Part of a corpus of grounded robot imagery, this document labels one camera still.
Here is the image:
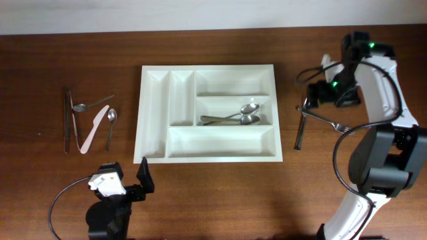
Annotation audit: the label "steel fork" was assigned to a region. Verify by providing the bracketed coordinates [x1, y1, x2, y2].
[294, 113, 306, 151]

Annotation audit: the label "steel fork diagonal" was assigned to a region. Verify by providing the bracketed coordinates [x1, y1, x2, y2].
[297, 107, 350, 133]

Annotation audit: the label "large steel spoon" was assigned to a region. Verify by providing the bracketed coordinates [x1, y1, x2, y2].
[200, 115, 261, 125]

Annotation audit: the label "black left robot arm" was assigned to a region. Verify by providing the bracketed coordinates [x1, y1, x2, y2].
[85, 157, 155, 240]

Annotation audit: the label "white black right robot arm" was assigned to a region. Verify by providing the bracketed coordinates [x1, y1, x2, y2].
[298, 32, 426, 239]

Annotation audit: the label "small steel teaspoon upright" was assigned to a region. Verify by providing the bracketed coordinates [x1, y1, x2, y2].
[105, 108, 117, 151]

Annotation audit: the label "pink plastic knife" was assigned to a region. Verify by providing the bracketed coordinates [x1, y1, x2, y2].
[80, 105, 109, 154]

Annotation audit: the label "white plastic cutlery tray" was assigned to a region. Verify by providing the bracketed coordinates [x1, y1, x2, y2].
[133, 65, 283, 164]

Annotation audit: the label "small steel teaspoon angled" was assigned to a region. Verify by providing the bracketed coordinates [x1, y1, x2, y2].
[73, 95, 114, 112]

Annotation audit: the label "steel kitchen tongs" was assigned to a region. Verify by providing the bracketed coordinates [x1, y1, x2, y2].
[63, 87, 81, 154]

